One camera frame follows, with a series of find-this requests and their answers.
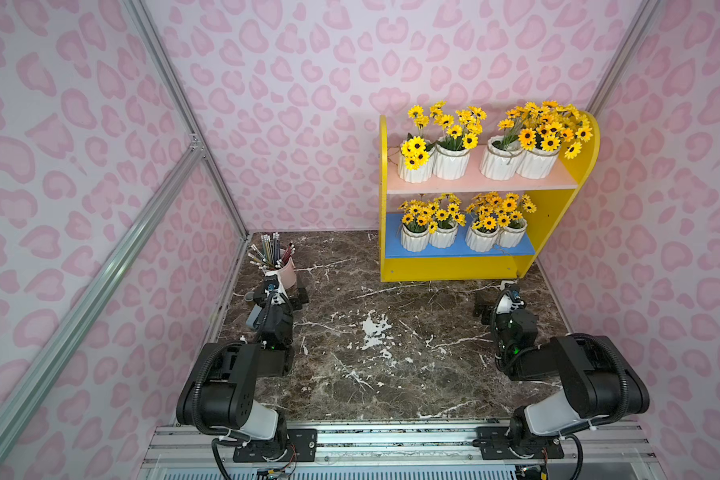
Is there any shelf sunflower pot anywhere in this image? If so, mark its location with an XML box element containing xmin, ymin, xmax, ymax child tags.
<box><xmin>495</xmin><ymin>192</ymin><xmax>537</xmax><ymax>248</ymax></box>
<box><xmin>480</xmin><ymin>107</ymin><xmax>525</xmax><ymax>181</ymax></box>
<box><xmin>397</xmin><ymin>105</ymin><xmax>435</xmax><ymax>183</ymax></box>
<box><xmin>400</xmin><ymin>200</ymin><xmax>437</xmax><ymax>253</ymax></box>
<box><xmin>517</xmin><ymin>101</ymin><xmax>594</xmax><ymax>180</ymax></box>
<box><xmin>430</xmin><ymin>100</ymin><xmax>487</xmax><ymax>180</ymax></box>
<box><xmin>429</xmin><ymin>193</ymin><xmax>466</xmax><ymax>249</ymax></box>
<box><xmin>466</xmin><ymin>193</ymin><xmax>510</xmax><ymax>253</ymax></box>

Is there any yellow two-tier shelf unit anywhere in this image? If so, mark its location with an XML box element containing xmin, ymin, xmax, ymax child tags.
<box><xmin>379</xmin><ymin>113</ymin><xmax>601</xmax><ymax>282</ymax></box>

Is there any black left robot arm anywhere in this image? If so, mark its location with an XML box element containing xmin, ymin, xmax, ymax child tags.
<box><xmin>176</xmin><ymin>279</ymin><xmax>309</xmax><ymax>478</ymax></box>

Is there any pink pen holder cup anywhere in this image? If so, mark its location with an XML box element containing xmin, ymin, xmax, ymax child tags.
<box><xmin>247</xmin><ymin>232</ymin><xmax>298</xmax><ymax>290</ymax></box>

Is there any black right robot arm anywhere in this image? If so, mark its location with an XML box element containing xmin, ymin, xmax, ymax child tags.
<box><xmin>473</xmin><ymin>284</ymin><xmax>650</xmax><ymax>459</ymax></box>

